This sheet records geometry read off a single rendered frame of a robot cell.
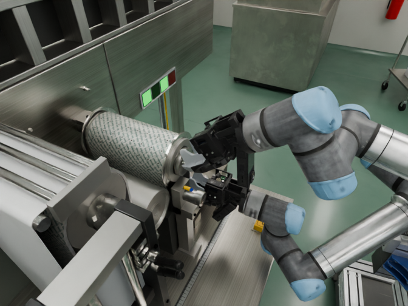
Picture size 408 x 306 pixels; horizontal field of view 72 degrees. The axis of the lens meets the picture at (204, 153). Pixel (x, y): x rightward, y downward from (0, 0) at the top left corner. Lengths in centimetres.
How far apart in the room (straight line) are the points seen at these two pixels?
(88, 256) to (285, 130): 33
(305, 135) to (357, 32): 471
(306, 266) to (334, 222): 152
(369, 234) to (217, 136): 46
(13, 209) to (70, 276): 14
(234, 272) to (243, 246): 10
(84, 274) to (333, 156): 39
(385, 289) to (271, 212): 123
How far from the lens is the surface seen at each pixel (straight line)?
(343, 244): 81
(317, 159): 49
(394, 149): 61
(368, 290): 186
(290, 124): 46
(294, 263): 81
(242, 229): 101
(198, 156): 61
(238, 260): 95
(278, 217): 76
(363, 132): 60
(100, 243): 37
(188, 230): 85
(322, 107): 45
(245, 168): 58
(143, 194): 67
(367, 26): 512
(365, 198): 257
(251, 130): 50
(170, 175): 69
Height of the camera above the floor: 174
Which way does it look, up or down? 42 degrees down
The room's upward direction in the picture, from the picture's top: straight up
